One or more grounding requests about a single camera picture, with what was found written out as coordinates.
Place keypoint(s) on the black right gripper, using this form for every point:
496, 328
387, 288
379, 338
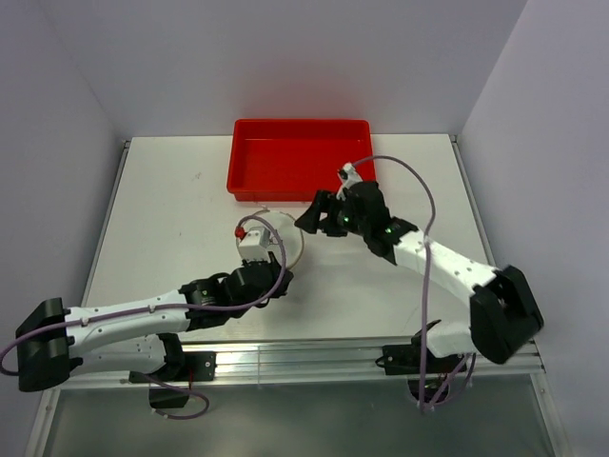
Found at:
310, 219

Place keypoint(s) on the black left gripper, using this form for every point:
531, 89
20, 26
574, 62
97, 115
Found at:
276, 268

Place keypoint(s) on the white mesh laundry bag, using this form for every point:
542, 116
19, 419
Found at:
286, 241

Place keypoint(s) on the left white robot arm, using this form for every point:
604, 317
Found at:
55, 343

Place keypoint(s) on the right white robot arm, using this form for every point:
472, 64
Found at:
503, 314

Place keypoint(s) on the red plastic tray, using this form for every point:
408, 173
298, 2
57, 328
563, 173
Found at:
288, 160

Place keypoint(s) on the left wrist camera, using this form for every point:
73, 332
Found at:
253, 244

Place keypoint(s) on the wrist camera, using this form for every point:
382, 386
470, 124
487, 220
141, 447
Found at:
253, 244
348, 176

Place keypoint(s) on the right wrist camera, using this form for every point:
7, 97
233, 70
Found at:
348, 176

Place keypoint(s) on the aluminium rail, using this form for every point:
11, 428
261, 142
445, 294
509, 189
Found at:
285, 362

